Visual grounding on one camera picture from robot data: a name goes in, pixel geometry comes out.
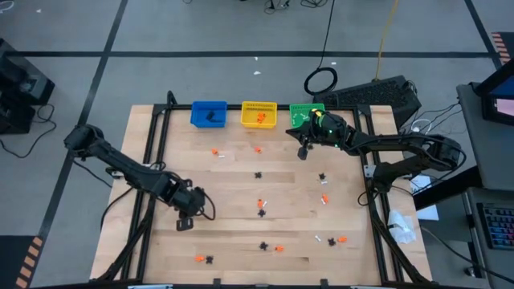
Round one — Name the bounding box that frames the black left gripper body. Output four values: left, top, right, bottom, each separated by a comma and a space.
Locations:
162, 178, 210, 221

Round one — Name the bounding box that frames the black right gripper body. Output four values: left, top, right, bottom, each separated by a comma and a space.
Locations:
307, 108, 349, 149

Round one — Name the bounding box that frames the green plastic basket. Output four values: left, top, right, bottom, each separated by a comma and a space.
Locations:
288, 103, 326, 129

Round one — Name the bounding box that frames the yellow plastic basket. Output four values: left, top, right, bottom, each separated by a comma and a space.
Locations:
240, 100, 278, 129

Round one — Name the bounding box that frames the black keyboard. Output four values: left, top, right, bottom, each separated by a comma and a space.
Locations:
312, 75, 422, 128

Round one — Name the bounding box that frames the blue plastic basket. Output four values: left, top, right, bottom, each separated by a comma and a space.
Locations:
190, 100, 229, 129

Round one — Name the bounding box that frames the crumpled white plastic bag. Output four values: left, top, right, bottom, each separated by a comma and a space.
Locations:
387, 209, 418, 245

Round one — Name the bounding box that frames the white paper sheet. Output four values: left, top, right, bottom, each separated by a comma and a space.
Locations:
409, 175, 440, 222

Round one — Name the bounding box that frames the black desk beam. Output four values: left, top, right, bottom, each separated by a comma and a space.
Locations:
413, 166, 483, 212

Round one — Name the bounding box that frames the grey desk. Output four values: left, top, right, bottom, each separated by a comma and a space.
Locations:
456, 82, 514, 192

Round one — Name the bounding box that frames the black orange striped mat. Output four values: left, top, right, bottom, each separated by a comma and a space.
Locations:
0, 234, 45, 289
492, 31, 514, 65

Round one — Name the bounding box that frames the black computer monitor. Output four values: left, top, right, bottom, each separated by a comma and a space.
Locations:
475, 59, 514, 126

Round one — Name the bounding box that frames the backlit keyboard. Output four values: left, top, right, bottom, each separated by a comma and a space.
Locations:
476, 202, 514, 252

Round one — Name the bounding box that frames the black equipment case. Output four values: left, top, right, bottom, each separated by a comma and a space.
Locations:
0, 38, 56, 136

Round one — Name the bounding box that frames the coiled black cable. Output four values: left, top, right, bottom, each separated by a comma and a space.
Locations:
303, 0, 339, 96

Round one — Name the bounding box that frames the white cable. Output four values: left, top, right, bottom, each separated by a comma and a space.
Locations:
409, 119, 433, 136

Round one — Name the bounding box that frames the yellow cable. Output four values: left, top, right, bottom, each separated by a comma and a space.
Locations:
375, 0, 400, 80

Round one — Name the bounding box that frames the black floor cable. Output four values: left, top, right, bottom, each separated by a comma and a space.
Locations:
0, 103, 57, 158

